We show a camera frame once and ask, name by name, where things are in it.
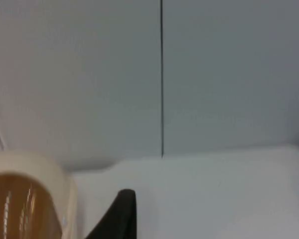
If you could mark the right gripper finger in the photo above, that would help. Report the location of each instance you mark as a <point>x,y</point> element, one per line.
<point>119,219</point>

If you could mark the cream lid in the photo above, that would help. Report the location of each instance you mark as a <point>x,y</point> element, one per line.
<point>20,199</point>

